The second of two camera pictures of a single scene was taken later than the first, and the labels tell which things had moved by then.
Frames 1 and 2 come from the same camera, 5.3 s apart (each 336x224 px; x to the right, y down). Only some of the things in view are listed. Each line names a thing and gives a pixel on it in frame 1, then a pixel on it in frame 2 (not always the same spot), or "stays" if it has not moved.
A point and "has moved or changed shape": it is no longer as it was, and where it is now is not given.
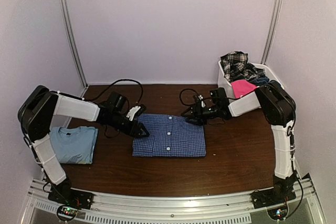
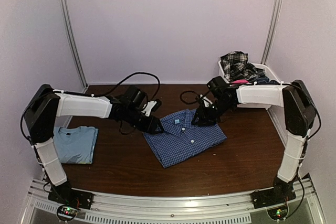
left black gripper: (138, 132) to (150, 126)
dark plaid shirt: (235, 66) stays
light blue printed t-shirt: (74, 145) stays
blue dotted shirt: (170, 135) has moved or changed shape
